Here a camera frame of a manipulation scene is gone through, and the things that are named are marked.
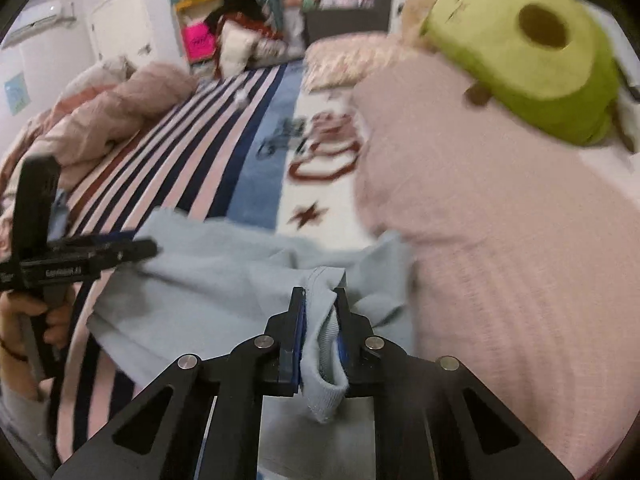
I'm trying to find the light blue fleece pants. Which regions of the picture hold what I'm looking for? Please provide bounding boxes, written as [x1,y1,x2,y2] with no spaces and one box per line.
[87,209,414,424]

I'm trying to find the person's left hand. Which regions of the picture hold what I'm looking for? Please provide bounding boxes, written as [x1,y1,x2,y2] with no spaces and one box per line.
[1,287,75,402]

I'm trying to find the blue denim garment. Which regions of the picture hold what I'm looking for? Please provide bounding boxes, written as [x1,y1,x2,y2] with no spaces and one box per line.
[48,188,70,242]

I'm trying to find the pink crumpled duvet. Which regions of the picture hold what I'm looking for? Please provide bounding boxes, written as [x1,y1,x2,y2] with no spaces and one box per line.
[1,58,198,257]

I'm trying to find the pink ribbed pillow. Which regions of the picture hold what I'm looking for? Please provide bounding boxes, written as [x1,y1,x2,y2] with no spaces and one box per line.
[352,55,639,479]

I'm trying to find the white air conditioner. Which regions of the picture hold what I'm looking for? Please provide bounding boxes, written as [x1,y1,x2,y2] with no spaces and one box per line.
[1,0,77,49]

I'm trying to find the white door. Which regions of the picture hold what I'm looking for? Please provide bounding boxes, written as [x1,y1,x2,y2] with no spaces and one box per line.
[90,0,156,67]

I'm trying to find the striped Diet Coke blanket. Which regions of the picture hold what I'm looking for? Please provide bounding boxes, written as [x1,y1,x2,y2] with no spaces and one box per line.
[49,62,371,460]

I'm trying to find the pink shopping bag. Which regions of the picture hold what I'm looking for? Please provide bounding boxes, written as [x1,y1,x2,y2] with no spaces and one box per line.
[181,22,216,62]

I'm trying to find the yellow shelf cabinet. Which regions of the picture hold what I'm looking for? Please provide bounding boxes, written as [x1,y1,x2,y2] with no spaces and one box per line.
[174,0,224,66]

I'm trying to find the floral pillow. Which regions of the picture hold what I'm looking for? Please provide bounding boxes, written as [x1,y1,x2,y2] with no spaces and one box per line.
[302,32,418,93]

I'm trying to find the green avocado plush toy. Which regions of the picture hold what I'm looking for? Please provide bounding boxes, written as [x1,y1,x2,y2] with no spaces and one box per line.
[420,0,639,153]

